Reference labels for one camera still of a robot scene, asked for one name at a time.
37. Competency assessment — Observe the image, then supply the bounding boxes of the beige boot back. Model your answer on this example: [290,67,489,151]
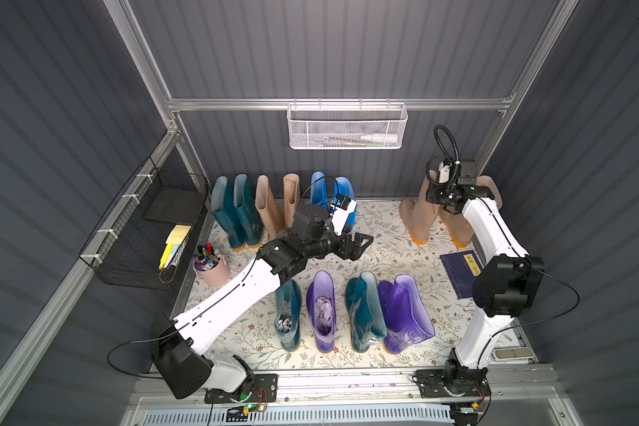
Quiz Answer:
[283,173,300,227]
[255,175,285,241]
[438,176,502,249]
[399,170,438,246]

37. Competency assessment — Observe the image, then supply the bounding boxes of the blue boot back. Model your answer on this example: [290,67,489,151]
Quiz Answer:
[335,177,358,233]
[310,171,328,207]

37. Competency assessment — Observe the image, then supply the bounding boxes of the purple boot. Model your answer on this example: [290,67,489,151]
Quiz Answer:
[306,271,337,353]
[377,274,436,355]

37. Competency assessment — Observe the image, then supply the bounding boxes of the dark teal boot back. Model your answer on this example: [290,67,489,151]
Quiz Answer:
[234,174,264,249]
[211,176,246,252]

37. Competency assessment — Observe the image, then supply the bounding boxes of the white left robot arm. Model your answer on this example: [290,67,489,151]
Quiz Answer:
[147,195,374,400]

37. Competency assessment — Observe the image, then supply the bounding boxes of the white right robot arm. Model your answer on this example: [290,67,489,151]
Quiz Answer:
[427,160,551,394]

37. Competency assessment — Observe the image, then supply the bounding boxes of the dark blue book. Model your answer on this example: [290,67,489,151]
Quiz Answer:
[440,250,483,299]

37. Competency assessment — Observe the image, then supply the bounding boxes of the white tube in basket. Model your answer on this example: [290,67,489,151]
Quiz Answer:
[360,133,399,145]

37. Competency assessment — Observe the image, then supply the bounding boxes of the pink pen cup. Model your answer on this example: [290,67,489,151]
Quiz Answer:
[192,243,230,289]

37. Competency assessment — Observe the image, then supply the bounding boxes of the yellow sticky notes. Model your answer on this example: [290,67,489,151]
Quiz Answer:
[159,225,192,271]

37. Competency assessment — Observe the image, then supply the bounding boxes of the small beige floor device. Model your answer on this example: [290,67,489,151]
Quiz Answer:
[492,346,534,362]

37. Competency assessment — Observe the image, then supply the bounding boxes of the white wire mesh basket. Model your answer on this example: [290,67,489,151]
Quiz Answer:
[287,100,408,150]

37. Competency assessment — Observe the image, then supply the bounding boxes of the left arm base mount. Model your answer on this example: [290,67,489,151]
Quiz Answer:
[204,374,279,405]

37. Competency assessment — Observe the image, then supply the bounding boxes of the black wire wall basket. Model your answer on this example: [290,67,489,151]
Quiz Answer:
[79,158,209,290]

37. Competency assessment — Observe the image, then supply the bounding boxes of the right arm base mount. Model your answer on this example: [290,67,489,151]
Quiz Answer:
[412,350,492,400]

